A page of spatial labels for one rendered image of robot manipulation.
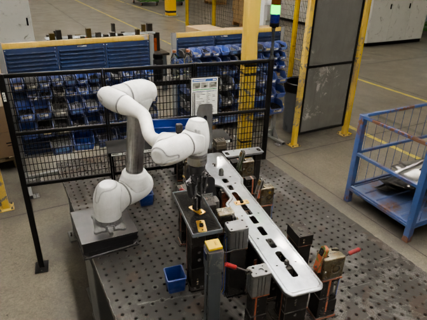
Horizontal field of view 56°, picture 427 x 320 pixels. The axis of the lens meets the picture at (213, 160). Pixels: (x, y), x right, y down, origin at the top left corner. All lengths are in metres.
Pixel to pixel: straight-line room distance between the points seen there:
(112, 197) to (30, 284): 1.37
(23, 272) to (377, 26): 11.70
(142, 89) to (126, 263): 0.95
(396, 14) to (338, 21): 8.44
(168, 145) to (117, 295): 0.92
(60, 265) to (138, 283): 1.42
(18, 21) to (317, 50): 5.68
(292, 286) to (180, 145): 0.75
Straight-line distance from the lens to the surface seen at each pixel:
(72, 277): 3.42
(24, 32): 8.77
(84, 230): 2.45
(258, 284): 1.76
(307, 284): 1.82
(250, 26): 3.09
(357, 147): 4.13
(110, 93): 2.05
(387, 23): 13.58
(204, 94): 3.04
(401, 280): 2.46
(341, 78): 5.71
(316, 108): 5.57
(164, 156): 1.56
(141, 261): 2.35
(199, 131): 1.67
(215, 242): 1.71
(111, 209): 2.33
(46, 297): 3.32
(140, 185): 2.40
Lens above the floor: 2.22
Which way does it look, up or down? 26 degrees down
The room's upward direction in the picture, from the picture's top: 1 degrees clockwise
